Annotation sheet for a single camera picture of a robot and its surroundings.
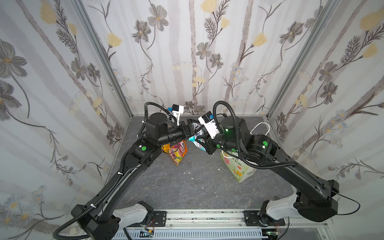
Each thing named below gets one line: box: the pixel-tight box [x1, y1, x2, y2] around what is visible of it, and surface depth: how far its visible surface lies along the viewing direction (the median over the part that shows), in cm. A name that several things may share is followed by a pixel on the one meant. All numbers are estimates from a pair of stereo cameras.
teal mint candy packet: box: [189, 132, 207, 152], surface depth 59 cm
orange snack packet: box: [161, 140, 188, 167], surface depth 95 cm
